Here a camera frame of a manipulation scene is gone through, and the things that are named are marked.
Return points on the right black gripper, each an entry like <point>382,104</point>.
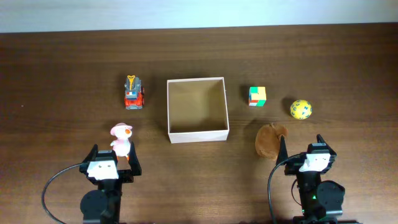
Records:
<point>293,167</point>

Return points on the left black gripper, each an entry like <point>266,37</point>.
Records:
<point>127,176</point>

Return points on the brown plush toy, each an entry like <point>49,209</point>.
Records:
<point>267,141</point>

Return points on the red grey toy truck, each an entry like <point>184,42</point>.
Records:
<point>134,93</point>

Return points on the multicolour puzzle cube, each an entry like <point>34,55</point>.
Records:
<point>257,96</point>

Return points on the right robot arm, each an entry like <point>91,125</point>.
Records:
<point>321,201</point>

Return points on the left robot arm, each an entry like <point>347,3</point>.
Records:
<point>103,204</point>

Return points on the pink white duck toy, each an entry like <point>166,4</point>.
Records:
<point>121,146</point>

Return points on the yellow ball blue letters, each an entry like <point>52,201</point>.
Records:
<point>301,109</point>

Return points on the white open cardboard box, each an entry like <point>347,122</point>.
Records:
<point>197,110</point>

